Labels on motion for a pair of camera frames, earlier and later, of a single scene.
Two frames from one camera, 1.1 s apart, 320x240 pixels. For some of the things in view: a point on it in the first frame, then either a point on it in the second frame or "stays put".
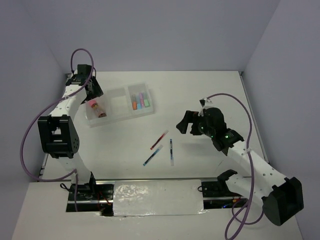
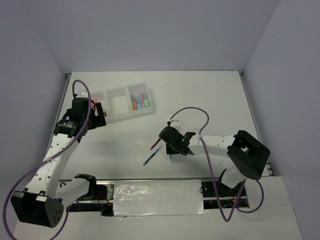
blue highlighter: [138, 103] stays put
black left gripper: [97, 91] to [99, 121]
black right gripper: [189, 117] to [170, 151]
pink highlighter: [141, 98] stays put
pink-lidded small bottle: [100, 114] stays put
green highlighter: [146, 101] stays put
